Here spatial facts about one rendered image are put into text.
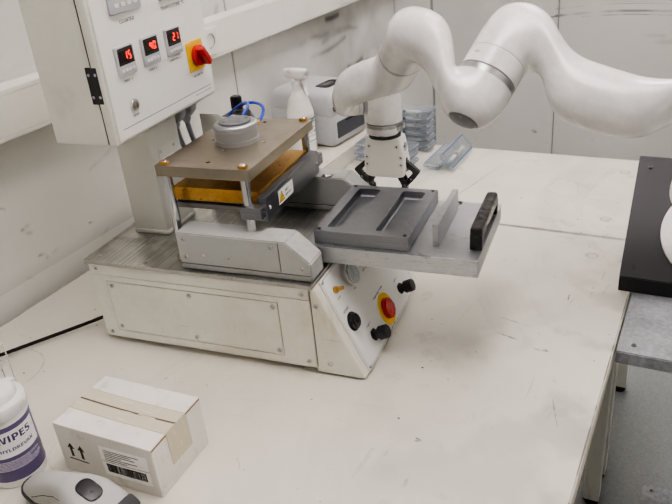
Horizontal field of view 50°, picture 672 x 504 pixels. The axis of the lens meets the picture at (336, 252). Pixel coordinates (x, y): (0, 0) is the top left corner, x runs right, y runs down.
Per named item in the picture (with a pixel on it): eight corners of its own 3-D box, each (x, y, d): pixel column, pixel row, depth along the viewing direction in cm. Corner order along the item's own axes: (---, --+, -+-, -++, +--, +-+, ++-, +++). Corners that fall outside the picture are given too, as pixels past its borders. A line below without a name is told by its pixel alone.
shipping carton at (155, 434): (64, 467, 109) (48, 421, 105) (122, 414, 119) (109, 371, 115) (158, 503, 101) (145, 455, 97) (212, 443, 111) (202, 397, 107)
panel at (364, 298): (369, 372, 123) (317, 282, 118) (415, 285, 147) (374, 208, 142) (379, 370, 122) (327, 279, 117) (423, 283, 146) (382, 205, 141)
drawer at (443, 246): (305, 264, 122) (300, 223, 119) (348, 211, 140) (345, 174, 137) (477, 282, 112) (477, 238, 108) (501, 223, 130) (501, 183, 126)
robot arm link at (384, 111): (365, 128, 160) (406, 123, 161) (361, 69, 154) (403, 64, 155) (359, 118, 167) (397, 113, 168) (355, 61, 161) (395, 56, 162)
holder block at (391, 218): (314, 243, 121) (313, 229, 120) (354, 196, 137) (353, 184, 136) (409, 252, 115) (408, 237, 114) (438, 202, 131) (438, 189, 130)
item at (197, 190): (176, 206, 127) (166, 156, 123) (235, 162, 146) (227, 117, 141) (262, 213, 121) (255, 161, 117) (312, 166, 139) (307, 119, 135)
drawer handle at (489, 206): (469, 250, 114) (469, 227, 112) (486, 211, 126) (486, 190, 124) (482, 251, 113) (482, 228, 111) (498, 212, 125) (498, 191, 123)
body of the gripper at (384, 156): (410, 125, 166) (412, 170, 171) (369, 123, 170) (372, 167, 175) (400, 135, 160) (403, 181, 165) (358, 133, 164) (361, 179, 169)
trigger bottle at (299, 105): (285, 152, 216) (275, 70, 205) (302, 144, 222) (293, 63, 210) (307, 156, 211) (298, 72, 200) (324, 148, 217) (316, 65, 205)
